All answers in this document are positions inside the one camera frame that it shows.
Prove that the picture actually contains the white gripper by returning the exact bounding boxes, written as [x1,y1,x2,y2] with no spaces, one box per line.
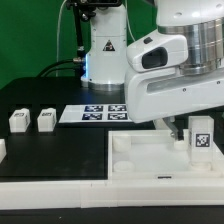
[125,31,224,140]

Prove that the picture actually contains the white square table top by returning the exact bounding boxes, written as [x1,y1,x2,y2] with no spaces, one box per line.
[108,130,224,180]

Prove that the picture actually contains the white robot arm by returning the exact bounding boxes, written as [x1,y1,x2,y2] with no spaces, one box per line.
[82,0,224,123]

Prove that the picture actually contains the white marker sheet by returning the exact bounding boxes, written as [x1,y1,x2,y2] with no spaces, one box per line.
[59,104,132,123]

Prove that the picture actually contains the white u-shaped obstacle fence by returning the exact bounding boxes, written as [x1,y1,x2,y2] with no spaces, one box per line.
[0,138,224,211]

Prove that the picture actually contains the black cables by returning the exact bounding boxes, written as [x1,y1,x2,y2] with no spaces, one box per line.
[36,58,84,78]

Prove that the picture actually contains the white cable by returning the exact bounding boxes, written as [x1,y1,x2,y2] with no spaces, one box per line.
[55,0,69,78]

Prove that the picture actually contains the black camera pole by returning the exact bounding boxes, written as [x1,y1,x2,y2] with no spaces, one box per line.
[66,0,122,61]

